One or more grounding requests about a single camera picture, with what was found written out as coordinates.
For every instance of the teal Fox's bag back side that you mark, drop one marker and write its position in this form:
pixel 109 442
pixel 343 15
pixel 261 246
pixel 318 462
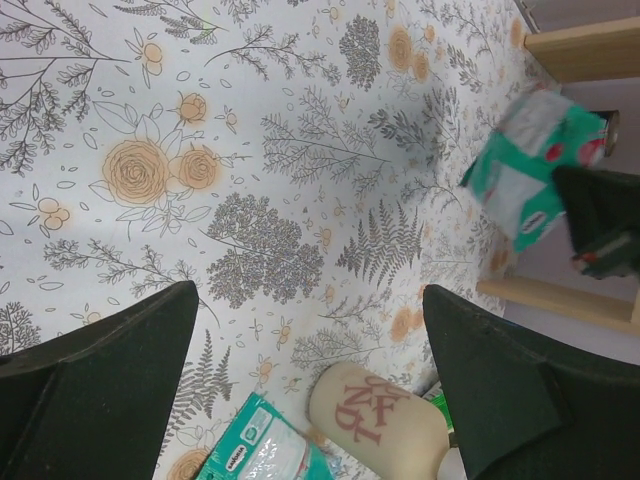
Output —
pixel 511 178

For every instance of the green cassava chips bag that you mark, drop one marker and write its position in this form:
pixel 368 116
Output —
pixel 435 395

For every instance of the teal candy bag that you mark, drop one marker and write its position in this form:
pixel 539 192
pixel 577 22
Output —
pixel 260 444

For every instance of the floral table mat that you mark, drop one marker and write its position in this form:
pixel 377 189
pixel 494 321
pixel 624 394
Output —
pixel 299 161

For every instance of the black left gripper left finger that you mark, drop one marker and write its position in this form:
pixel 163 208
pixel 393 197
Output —
pixel 95 403

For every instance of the wooden shelf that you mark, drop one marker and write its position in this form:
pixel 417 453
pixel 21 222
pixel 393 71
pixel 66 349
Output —
pixel 595 52

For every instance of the beige pump soap bottle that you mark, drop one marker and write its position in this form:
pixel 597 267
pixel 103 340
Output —
pixel 393 432

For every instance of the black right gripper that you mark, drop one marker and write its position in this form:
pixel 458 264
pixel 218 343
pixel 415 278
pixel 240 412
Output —
pixel 602 211

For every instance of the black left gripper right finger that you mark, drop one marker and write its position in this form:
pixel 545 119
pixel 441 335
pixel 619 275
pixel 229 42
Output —
pixel 525 406

